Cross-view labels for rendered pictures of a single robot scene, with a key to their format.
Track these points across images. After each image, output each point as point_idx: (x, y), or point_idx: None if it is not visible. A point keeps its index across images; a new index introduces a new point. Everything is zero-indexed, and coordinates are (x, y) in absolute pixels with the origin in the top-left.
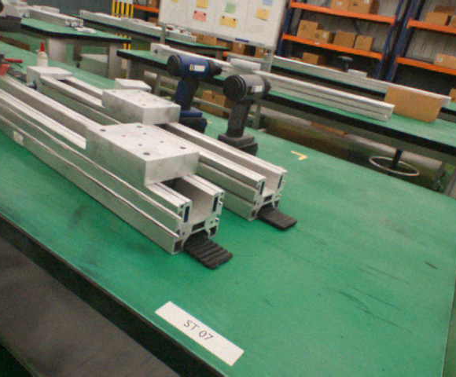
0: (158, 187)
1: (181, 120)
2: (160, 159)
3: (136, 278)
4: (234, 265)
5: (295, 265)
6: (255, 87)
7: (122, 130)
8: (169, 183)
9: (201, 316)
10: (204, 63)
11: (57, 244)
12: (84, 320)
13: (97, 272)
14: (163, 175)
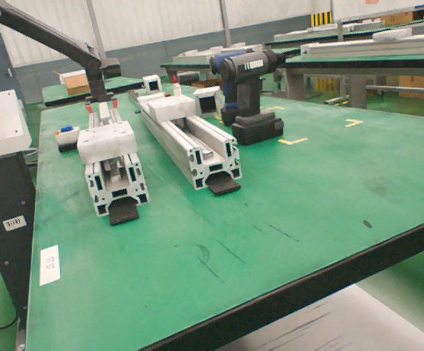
0: (91, 164)
1: (229, 112)
2: (91, 142)
3: (57, 230)
4: (134, 224)
5: (187, 224)
6: (251, 63)
7: (101, 128)
8: (118, 162)
9: (63, 255)
10: (240, 54)
11: (40, 211)
12: None
13: (40, 227)
14: (99, 156)
